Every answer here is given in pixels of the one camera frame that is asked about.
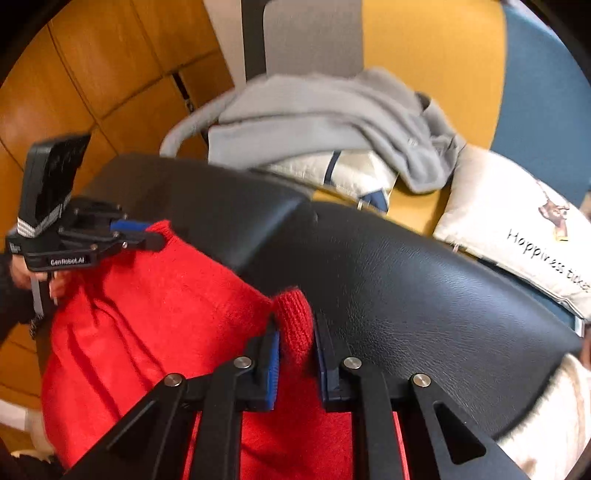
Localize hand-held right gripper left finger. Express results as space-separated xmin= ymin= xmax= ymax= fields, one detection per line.
xmin=60 ymin=316 xmax=282 ymax=480

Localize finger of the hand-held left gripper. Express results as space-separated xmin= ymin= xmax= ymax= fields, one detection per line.
xmin=110 ymin=220 xmax=154 ymax=235
xmin=121 ymin=231 xmax=166 ymax=253

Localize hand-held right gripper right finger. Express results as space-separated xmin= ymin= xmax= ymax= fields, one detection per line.
xmin=314 ymin=311 xmax=515 ymax=480

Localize red knit sweater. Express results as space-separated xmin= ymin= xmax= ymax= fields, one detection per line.
xmin=41 ymin=220 xmax=413 ymax=480

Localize person's left hand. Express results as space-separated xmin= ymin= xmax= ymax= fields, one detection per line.
xmin=10 ymin=256 xmax=73 ymax=302

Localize black leather chair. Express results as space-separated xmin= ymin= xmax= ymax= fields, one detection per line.
xmin=81 ymin=152 xmax=583 ymax=440

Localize wooden cabinet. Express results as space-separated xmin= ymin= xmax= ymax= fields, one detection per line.
xmin=0 ymin=0 xmax=237 ymax=409

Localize white blue striped pillow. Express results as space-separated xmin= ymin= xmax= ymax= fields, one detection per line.
xmin=262 ymin=150 xmax=400 ymax=216

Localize grey hoodie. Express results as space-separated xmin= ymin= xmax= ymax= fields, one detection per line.
xmin=159 ymin=67 xmax=467 ymax=195

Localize white printed pillow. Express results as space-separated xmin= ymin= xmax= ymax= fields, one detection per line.
xmin=433 ymin=145 xmax=591 ymax=320

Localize cream fleece cloth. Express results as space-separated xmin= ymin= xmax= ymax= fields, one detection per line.
xmin=498 ymin=353 xmax=591 ymax=480

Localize yellow and blue sofa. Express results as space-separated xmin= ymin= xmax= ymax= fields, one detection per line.
xmin=311 ymin=0 xmax=591 ymax=337

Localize grey panel on dark frame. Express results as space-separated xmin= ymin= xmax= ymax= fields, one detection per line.
xmin=242 ymin=0 xmax=365 ymax=81

